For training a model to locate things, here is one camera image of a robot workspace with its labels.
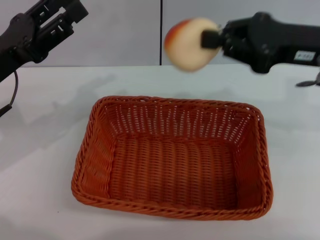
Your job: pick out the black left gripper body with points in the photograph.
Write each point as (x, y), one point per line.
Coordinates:
(21, 37)

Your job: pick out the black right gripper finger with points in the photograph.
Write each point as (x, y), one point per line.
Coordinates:
(211, 38)

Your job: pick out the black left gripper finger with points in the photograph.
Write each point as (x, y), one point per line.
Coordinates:
(56, 31)
(62, 8)

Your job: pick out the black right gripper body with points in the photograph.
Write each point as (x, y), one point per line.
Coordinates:
(252, 42)

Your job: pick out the red and cream peach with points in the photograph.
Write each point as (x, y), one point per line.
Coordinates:
(186, 47)

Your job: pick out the orange woven plastic basket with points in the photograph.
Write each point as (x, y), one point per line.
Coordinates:
(172, 160)

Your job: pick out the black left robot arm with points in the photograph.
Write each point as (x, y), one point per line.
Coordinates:
(7, 57)

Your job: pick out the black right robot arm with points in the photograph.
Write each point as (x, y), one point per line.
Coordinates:
(297, 41)

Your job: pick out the white label sticker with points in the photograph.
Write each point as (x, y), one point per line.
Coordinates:
(304, 55)

